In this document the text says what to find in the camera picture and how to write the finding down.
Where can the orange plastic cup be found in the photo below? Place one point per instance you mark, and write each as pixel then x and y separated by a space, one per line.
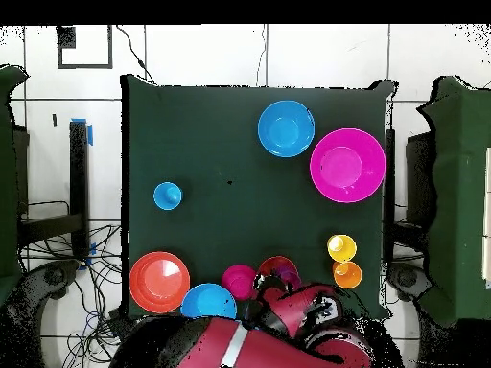
pixel 347 275

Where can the grey stand base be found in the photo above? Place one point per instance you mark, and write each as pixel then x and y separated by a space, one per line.
pixel 406 278
pixel 53 276

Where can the large pink plastic bowl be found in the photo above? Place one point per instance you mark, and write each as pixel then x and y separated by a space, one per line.
pixel 347 165

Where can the dark green table cloth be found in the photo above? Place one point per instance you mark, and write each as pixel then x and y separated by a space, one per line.
pixel 215 145

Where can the purple plastic cup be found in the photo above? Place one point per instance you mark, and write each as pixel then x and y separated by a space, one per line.
pixel 291 276

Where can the small red plastic bowl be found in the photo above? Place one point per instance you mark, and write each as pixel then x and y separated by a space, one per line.
pixel 274 264

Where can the blue plastic cup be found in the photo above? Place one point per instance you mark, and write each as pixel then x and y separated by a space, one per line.
pixel 167 196

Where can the large orange-red plastic bowl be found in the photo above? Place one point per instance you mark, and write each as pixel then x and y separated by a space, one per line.
pixel 159 281

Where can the black square floor frame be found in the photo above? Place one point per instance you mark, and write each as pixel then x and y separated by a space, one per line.
pixel 66 38

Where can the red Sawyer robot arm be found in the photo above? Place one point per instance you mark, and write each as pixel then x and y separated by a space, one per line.
pixel 268 349

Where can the blue tape strip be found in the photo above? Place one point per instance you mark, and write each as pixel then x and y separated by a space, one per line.
pixel 90 136

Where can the blue plastic bowl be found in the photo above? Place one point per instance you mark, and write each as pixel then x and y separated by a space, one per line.
pixel 286 128
pixel 207 303

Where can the yellow plastic cup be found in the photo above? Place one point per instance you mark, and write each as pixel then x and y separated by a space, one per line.
pixel 343 251

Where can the small magenta plastic bowl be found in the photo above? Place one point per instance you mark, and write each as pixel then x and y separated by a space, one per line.
pixel 238 281

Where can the green-clothed side table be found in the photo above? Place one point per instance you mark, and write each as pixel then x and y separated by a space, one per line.
pixel 7 172
pixel 460 191

